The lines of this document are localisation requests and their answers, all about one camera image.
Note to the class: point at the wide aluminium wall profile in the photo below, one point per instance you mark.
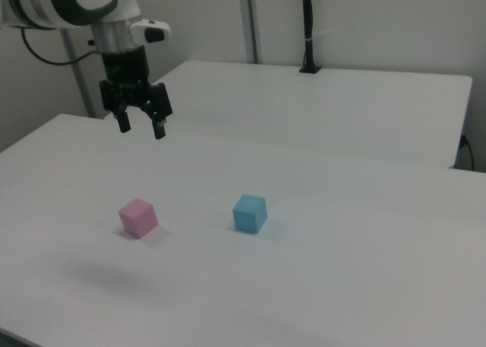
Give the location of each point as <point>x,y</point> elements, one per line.
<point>250,20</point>

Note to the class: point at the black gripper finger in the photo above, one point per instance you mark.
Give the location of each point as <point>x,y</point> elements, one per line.
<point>161,108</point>
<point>123,121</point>

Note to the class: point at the white side table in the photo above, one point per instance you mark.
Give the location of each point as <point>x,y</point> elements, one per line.
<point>303,108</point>

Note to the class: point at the thin aluminium frame post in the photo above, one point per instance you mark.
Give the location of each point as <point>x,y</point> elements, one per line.
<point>81,85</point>

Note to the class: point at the black pole with base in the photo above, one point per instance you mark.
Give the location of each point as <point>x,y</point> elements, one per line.
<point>308,20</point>

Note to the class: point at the pink foam cube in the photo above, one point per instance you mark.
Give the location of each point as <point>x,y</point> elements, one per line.
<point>138,218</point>

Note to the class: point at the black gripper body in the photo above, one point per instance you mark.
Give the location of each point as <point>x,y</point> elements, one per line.
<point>127,71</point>

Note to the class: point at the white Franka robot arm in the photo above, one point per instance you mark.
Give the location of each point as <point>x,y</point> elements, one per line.
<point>57,1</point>

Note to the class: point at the blue foam cube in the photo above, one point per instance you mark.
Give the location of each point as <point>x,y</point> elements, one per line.
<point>248,214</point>

